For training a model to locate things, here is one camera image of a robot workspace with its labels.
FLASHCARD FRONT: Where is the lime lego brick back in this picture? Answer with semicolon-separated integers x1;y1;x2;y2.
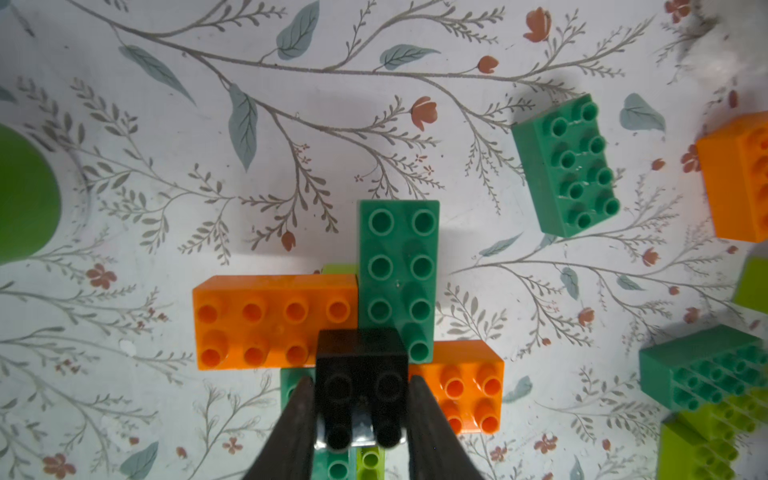
733;257;768;314

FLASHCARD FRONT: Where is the dark green lego brick front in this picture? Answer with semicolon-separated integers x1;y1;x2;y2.
280;368;356;480

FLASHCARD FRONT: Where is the extra dark green lego brick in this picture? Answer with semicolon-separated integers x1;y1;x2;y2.
639;325;767;412

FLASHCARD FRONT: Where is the extra lime green lego brick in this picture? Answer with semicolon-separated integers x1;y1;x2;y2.
656;387;767;480

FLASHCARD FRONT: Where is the dark green lego brick back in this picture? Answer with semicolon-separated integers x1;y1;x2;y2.
512;94;621;238

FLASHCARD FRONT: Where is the black small lego piece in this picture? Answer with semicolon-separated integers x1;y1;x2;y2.
315;328;409;452

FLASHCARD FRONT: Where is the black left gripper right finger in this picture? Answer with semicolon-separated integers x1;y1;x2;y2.
406;375;482;480

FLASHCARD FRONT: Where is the green tape roll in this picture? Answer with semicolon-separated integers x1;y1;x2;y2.
1;125;61;264

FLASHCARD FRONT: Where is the long lime green lego brick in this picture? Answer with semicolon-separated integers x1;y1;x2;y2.
321;263;386;480

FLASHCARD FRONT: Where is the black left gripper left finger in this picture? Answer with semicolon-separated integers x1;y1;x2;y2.
243;377;317;480

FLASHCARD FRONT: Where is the white pink plush toy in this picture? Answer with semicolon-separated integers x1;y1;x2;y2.
680;0;768;91

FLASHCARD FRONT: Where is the orange lego brick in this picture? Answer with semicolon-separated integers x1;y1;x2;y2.
696;112;767;243
409;340;505;435
192;274;358;371

